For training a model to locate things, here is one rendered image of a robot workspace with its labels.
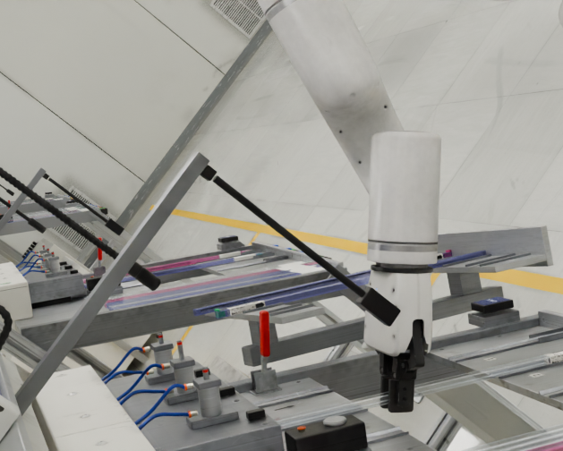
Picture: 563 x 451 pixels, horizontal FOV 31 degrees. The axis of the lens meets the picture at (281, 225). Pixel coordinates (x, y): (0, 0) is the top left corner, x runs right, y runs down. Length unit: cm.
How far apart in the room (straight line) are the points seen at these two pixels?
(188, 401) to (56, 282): 129
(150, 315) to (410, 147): 106
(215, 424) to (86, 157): 779
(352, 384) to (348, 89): 45
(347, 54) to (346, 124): 11
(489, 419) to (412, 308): 63
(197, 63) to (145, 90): 53
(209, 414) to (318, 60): 43
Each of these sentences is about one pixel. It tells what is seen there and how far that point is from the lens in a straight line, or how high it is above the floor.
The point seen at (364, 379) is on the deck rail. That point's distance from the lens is 144.
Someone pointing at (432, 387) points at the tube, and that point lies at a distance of 126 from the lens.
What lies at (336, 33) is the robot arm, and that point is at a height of 128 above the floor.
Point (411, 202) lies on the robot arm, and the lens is 118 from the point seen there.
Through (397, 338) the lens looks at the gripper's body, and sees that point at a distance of 118.
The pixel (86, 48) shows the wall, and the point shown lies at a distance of 884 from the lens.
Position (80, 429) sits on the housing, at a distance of 104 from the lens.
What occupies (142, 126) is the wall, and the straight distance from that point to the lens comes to 887.
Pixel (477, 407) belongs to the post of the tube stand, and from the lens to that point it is 177.
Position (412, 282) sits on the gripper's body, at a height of 104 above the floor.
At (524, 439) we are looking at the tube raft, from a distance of 104.
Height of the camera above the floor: 153
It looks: 17 degrees down
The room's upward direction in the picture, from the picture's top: 52 degrees counter-clockwise
